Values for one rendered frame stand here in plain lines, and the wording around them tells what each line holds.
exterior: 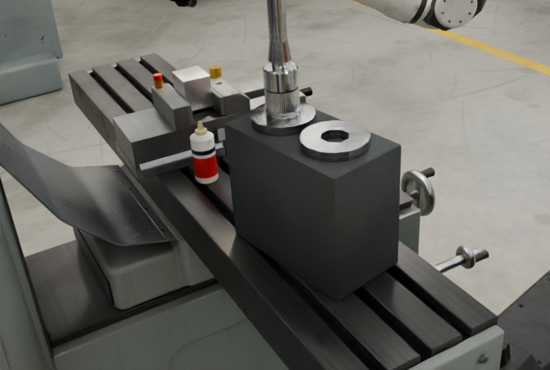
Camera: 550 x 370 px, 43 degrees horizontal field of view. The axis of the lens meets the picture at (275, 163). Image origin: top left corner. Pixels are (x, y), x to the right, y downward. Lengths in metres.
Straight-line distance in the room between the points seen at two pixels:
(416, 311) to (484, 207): 1.94
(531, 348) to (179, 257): 0.65
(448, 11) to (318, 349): 0.67
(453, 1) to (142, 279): 0.72
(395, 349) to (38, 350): 0.60
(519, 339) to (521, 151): 1.96
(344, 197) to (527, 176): 2.27
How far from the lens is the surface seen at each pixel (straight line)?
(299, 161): 0.85
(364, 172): 0.84
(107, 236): 1.16
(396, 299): 0.92
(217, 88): 1.27
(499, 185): 2.98
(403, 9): 1.28
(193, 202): 1.14
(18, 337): 1.15
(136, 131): 1.25
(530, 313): 1.44
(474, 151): 3.22
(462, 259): 1.69
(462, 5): 1.28
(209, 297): 1.30
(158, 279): 1.25
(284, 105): 0.91
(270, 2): 0.88
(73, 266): 1.40
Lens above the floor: 1.52
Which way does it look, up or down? 29 degrees down
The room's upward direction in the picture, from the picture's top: 4 degrees counter-clockwise
